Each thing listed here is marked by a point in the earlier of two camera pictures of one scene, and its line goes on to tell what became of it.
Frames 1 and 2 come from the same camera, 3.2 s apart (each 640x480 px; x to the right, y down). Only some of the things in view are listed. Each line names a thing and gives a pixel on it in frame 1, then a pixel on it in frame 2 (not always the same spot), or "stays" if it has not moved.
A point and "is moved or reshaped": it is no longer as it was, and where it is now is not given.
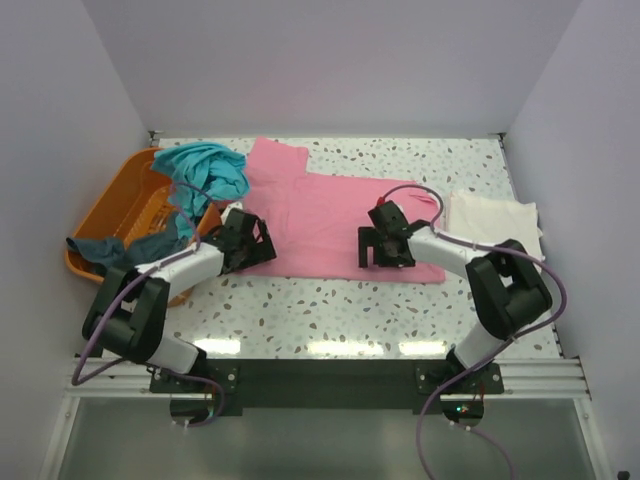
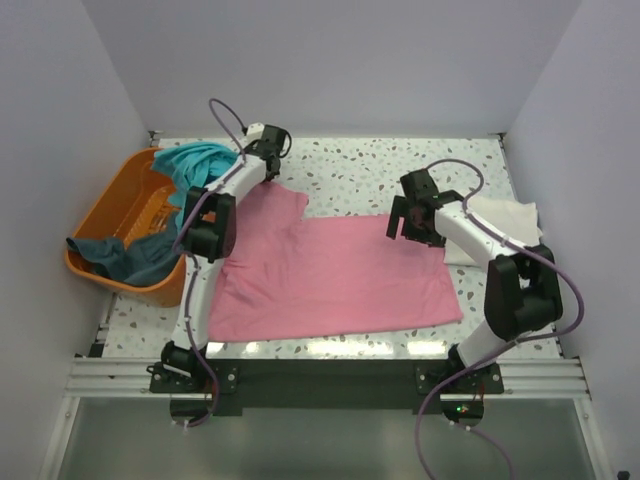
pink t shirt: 314,219 is moved or reshaped
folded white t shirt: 492,221 stays
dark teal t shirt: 111,252 stays
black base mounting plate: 329,383 stays
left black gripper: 261,251 → 271,177
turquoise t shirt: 200,173 stays
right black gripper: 368,237 → 399,209
